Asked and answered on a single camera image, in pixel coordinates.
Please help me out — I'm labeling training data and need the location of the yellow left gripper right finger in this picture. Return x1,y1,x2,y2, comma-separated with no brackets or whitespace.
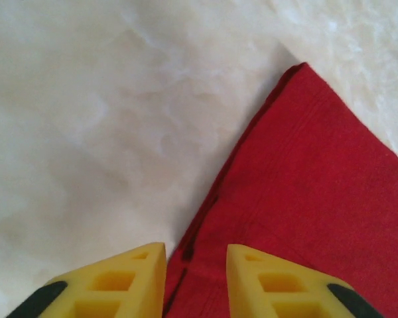
227,244,379,318

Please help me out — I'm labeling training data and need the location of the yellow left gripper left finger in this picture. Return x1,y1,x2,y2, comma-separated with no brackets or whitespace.
6,241,167,318

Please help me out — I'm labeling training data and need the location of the red t-shirt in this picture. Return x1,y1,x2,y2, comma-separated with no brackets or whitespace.
162,62,398,318

